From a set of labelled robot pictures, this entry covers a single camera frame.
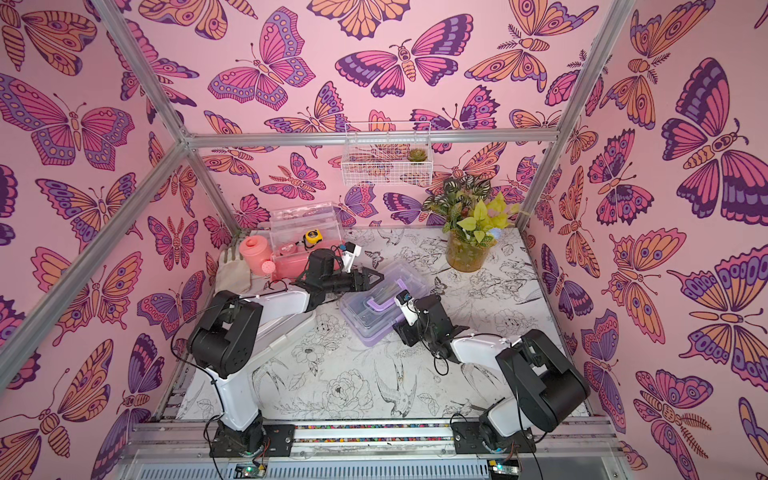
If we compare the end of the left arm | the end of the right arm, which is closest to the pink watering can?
the end of the left arm

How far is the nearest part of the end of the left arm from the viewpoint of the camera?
0.77 meters

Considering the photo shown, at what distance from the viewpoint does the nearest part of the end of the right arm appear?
67cm
